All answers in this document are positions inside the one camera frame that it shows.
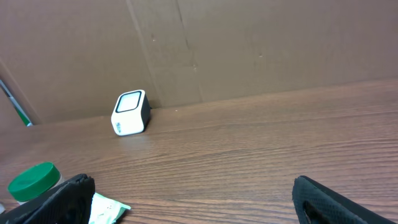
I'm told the white barcode scanner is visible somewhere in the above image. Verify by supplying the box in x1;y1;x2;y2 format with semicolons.
111;90;151;136

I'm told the teal wet wipes pack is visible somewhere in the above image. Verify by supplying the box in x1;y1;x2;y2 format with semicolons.
88;193;131;224

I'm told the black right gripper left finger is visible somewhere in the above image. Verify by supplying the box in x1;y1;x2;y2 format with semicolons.
1;174;95;224

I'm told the green lid jar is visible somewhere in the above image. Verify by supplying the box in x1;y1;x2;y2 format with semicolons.
7;162;65;205

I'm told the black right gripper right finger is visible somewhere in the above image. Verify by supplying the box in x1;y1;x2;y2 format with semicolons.
292;175;394;224

